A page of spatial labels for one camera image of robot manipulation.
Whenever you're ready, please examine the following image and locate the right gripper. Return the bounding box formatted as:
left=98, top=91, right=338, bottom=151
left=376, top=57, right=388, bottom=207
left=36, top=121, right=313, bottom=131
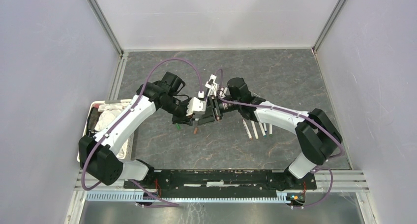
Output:
left=197, top=94, right=241, bottom=126

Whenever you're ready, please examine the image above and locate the brown capped white marker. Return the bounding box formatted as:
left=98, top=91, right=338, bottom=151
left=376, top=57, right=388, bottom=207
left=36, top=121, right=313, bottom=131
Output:
left=242, top=119, right=253, bottom=140

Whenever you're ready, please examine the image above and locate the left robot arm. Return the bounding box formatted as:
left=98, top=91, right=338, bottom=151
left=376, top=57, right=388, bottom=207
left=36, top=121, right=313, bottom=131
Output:
left=79, top=72, right=194, bottom=189

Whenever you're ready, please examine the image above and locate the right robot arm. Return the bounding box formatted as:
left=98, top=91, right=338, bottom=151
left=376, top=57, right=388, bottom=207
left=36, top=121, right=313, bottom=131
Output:
left=187, top=78, right=344, bottom=189

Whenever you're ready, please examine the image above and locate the white plastic basket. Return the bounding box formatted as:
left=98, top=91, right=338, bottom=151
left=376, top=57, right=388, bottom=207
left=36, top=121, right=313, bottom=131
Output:
left=83, top=99, right=134, bottom=160

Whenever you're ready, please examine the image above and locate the white cloth in basket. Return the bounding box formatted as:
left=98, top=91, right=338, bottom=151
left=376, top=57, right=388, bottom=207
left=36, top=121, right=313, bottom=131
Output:
left=94, top=104, right=125, bottom=132

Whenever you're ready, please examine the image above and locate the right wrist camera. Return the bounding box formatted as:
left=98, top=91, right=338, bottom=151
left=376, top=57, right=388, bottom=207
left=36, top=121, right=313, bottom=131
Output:
left=205, top=74, right=220, bottom=98

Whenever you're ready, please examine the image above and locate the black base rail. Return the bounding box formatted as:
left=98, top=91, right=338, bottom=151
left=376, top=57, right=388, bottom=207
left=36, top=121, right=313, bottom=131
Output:
left=139, top=169, right=317, bottom=198

